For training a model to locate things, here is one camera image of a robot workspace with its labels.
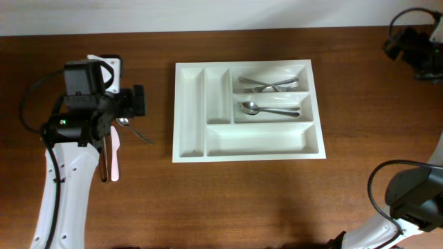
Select large steel spoon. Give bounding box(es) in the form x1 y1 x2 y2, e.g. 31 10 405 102
242 103 301 117
240 101 301 118

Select steel serving tongs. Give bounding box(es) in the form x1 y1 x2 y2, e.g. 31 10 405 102
99 138 109 183

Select small steel teaspoon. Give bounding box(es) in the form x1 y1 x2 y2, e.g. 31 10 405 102
116 118 153 145

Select white plastic cutlery tray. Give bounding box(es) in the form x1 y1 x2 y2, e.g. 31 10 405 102
172 59 326 163

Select pink plastic knife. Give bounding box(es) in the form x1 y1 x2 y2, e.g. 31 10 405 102
111 126 120 182

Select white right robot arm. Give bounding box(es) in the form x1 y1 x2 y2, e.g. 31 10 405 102
326 27 442 249

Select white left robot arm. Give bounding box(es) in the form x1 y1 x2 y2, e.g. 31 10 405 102
30 55 145 248

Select steel fork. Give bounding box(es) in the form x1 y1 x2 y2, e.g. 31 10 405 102
237 76 299 93
237 76 300 93

